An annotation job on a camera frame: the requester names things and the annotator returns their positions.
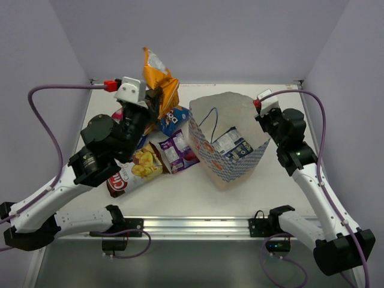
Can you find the brown Chips Ahoy bag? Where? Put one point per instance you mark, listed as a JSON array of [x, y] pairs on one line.
[[146, 165]]

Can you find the purple snack packet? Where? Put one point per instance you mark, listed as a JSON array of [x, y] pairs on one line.
[[178, 153]]

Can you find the blue Doritos chip bag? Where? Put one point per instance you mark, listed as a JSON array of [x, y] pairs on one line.
[[173, 120]]

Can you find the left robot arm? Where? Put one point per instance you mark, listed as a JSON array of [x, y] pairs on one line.
[[39, 220]]

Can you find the front blue bag handle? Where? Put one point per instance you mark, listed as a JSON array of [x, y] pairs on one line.
[[208, 124]]

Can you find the red KitKat snack bag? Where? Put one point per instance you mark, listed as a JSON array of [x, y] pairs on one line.
[[118, 115]]

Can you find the checkered paper bag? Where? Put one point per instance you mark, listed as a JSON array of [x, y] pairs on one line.
[[234, 110]]

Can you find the aluminium mounting rail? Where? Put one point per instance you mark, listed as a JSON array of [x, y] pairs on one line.
[[199, 228]]

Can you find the left black controller box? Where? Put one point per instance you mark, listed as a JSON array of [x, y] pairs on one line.
[[112, 246]]

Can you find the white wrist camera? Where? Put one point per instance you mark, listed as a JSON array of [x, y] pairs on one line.
[[132, 91], [264, 104]]

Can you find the dark blue snack packet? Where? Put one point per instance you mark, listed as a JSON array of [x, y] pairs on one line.
[[232, 145]]

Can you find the right black controller box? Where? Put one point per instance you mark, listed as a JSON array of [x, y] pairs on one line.
[[278, 246]]

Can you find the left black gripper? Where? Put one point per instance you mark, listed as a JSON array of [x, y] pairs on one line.
[[151, 98]]

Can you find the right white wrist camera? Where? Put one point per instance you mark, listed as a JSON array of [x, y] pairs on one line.
[[264, 104]]

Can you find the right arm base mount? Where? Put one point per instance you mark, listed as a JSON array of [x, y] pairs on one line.
[[261, 226]]

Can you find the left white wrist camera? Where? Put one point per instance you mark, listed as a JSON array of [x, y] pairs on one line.
[[132, 91]]

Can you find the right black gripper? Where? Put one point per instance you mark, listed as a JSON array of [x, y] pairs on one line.
[[261, 120]]

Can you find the orange snack bag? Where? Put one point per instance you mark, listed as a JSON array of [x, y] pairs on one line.
[[162, 94]]

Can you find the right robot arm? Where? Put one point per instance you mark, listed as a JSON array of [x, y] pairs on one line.
[[338, 243]]

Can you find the black controller box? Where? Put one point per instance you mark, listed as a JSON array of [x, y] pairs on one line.
[[112, 246], [278, 246]]

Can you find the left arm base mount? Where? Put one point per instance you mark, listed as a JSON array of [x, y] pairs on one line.
[[121, 226]]

